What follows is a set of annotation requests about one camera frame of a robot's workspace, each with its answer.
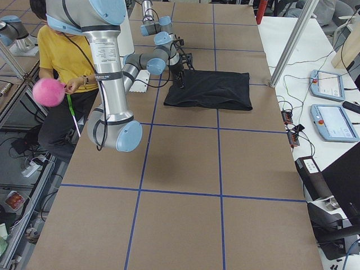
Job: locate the black graphic t-shirt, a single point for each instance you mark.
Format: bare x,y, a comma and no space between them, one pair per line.
211,89

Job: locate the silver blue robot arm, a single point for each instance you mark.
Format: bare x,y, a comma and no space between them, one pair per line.
168,52
112,124

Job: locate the red cylinder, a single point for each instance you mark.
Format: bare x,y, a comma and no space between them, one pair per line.
261,10

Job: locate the green pink stick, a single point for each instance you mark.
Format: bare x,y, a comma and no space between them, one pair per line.
73,114

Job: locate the brown paper table cover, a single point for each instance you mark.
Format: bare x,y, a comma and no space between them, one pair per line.
205,189

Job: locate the pink plush toy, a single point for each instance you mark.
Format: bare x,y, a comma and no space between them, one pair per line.
48,92

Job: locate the far grey teach pendant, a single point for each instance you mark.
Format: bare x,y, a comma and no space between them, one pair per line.
327,85

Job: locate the grey teach pendant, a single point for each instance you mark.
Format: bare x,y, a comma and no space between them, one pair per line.
327,85
333,124

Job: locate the near grey teach pendant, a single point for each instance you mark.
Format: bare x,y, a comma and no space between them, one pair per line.
333,124

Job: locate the white power strip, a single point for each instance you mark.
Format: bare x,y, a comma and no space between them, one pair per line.
33,166

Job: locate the black box device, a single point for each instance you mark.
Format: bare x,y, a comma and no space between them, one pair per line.
312,178

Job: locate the black computer monitor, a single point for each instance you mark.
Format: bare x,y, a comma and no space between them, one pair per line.
342,178

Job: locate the tray of red fruit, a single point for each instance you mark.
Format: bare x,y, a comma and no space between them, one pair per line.
16,200

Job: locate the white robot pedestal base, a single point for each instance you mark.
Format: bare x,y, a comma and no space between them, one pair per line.
136,78

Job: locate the aluminium frame post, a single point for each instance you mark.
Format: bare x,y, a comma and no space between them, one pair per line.
294,37

